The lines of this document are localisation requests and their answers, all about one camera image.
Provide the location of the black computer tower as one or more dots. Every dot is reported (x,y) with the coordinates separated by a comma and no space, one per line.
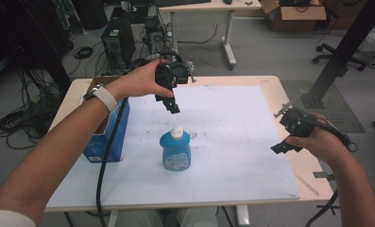
(118,39)

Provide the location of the blue cardboard box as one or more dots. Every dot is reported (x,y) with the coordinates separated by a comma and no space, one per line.
(108,126)

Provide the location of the blue dish soap bottle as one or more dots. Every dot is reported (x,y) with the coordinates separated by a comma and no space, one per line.
(175,150)

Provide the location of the black metal stand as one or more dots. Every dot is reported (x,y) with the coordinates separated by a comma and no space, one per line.
(339,56)

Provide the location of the black office chair base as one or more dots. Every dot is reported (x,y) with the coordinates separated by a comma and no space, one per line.
(339,56)

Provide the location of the white table mat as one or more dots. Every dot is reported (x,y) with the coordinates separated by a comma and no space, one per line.
(188,148)

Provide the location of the white desk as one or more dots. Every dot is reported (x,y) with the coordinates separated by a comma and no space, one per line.
(213,19)

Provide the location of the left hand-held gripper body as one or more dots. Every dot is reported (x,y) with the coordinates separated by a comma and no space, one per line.
(171,71)

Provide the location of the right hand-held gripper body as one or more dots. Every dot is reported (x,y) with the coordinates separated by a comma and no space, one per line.
(297,123)

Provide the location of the person's left hand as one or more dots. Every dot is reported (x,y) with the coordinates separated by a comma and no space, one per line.
(140,82)

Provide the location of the brown cardboard box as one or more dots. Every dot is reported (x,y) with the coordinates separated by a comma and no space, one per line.
(297,14)

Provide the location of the person's right hand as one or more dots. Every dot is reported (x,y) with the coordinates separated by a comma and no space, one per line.
(320,145)

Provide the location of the white wristwatch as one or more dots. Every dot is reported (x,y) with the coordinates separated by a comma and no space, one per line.
(101,94)

